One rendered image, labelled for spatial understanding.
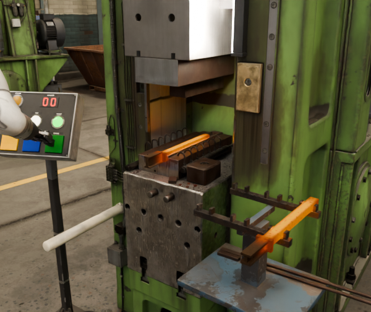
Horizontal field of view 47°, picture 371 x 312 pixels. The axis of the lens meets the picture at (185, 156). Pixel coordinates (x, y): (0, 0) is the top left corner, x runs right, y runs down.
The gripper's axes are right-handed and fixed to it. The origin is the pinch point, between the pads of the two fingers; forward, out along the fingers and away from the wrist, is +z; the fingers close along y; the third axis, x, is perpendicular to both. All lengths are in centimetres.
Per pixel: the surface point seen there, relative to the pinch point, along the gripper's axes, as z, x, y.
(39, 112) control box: 5.4, 13.5, -9.0
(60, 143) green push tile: 4.6, 0.2, 2.8
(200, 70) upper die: -5, 29, 59
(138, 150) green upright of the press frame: 25.3, 3.7, 30.4
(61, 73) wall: 734, 324, -375
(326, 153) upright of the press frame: 28, 7, 112
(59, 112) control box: 5.3, 13.6, -0.1
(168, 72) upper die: -15, 24, 50
